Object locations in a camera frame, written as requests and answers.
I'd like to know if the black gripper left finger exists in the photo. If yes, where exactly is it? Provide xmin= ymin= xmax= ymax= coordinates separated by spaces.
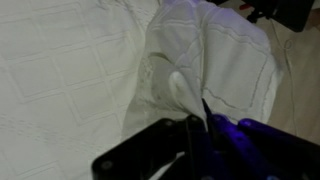
xmin=91 ymin=115 xmax=205 ymax=180

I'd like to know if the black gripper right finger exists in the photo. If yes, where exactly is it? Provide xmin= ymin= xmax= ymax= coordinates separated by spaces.
xmin=202 ymin=100 xmax=320 ymax=180

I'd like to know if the white duvet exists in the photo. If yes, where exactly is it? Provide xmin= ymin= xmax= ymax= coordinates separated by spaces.
xmin=0 ymin=0 xmax=282 ymax=180

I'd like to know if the black table clamp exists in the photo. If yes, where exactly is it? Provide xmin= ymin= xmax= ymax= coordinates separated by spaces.
xmin=239 ymin=2 xmax=275 ymax=24

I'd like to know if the black robot table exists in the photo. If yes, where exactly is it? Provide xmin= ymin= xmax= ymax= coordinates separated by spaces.
xmin=206 ymin=0 xmax=316 ymax=33

